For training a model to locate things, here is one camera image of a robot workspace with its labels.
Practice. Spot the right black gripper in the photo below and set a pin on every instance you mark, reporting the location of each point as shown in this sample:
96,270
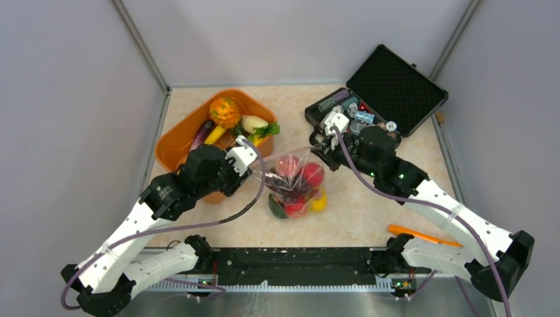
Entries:
324,150

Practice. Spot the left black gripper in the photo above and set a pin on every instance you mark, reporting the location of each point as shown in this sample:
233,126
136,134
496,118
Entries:
237,180

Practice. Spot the red toy tomato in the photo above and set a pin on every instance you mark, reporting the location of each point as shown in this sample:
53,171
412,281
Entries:
312,174

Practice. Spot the toy peach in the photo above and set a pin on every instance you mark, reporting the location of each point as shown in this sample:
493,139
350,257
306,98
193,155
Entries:
287,166

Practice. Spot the clear zip top bag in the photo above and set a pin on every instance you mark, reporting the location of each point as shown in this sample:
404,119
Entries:
303,153

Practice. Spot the dark toy grape bunch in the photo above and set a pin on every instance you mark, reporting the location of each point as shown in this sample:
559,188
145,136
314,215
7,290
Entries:
288,188

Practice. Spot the red toy pepper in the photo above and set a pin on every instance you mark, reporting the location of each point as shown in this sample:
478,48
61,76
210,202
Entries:
295,208

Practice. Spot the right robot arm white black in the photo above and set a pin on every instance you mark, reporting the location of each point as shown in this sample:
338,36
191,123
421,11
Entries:
492,259

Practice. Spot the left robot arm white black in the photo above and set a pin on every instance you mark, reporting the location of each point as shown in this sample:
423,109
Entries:
111,277

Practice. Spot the toy eggplant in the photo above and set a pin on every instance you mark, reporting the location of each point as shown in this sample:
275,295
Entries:
203,132

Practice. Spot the small yellow toy fruit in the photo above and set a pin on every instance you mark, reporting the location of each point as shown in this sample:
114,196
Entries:
215,135

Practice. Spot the orange plastic basket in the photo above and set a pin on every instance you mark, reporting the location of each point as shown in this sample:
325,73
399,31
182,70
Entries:
173,146

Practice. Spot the toy pineapple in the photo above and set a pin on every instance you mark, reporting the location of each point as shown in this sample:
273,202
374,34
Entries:
225,112

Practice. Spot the black poker chip case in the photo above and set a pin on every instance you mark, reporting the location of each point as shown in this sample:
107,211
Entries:
388,87

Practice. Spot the yellow toy lemon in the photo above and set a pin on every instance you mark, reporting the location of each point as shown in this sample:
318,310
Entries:
319,201

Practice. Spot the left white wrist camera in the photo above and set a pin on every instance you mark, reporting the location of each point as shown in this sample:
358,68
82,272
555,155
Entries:
242,155

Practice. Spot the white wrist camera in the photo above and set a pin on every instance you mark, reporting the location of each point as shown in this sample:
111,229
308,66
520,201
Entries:
242,155
333,126

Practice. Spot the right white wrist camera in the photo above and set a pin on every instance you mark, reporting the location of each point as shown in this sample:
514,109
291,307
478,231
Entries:
333,126

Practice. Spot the orange handled tool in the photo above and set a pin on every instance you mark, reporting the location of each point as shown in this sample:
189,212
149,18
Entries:
396,230

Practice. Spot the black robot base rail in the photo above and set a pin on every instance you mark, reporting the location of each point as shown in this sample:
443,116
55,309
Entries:
302,266

